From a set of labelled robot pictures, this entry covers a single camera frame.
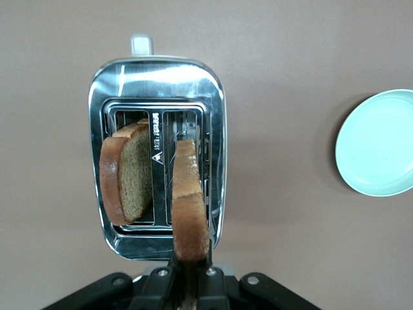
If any brown bread slice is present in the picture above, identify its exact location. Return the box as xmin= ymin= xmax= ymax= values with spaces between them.
xmin=99 ymin=118 xmax=153 ymax=226
xmin=170 ymin=138 xmax=210 ymax=310

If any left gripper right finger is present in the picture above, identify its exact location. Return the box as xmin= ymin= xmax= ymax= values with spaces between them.
xmin=196 ymin=240 xmax=233 ymax=310

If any silver beige toaster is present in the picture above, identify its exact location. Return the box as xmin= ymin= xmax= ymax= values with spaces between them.
xmin=86 ymin=33 xmax=238 ymax=282

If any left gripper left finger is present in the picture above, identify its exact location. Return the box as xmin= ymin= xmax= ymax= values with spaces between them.
xmin=128 ymin=248 xmax=181 ymax=310

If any pale green round plate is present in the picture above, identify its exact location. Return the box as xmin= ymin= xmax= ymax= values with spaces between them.
xmin=334 ymin=88 xmax=413 ymax=197

